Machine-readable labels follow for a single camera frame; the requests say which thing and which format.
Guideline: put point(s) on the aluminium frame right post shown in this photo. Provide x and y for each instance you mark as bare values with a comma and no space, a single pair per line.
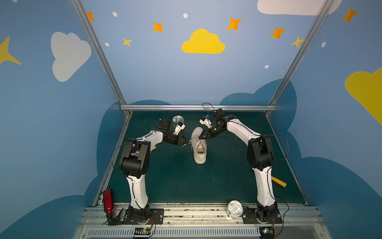
314,29

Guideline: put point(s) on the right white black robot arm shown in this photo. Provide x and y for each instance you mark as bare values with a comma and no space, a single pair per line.
260,156

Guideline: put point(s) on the white shoelace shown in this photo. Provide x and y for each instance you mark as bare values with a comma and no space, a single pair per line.
196,140

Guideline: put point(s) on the yellow plastic scoop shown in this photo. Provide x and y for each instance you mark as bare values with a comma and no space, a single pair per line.
279,182

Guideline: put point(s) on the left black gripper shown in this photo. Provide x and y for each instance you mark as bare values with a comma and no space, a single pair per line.
180,139

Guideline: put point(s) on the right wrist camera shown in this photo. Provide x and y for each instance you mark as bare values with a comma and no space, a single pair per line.
206,121

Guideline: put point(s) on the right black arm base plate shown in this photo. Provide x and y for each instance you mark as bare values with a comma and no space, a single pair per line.
263,215

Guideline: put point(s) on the aluminium frame post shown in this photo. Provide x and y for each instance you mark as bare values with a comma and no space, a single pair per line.
87,25
314,29

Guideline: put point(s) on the round sunflower label canister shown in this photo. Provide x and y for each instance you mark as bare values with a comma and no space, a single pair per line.
177,119

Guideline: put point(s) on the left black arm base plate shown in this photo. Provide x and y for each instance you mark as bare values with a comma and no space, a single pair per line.
143,216

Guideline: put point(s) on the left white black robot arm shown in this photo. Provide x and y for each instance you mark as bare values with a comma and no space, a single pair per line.
134,164

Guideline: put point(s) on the aluminium frame left post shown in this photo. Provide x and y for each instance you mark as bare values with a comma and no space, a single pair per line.
87,25

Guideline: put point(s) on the left small circuit board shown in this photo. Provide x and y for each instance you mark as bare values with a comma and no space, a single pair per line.
144,233

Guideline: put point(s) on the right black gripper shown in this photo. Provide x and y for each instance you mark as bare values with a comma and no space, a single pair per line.
209,133

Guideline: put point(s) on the white sneaker shoe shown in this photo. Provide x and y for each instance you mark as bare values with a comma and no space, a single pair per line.
199,151

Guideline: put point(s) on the aluminium front rail base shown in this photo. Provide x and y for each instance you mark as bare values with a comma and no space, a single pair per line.
207,221

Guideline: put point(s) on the right small circuit board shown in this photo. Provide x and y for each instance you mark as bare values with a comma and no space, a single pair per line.
266,233

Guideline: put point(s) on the small circuit board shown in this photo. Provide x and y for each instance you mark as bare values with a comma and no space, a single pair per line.
144,233
266,233

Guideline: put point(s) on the red bottle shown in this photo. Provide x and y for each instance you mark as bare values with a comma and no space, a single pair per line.
107,199

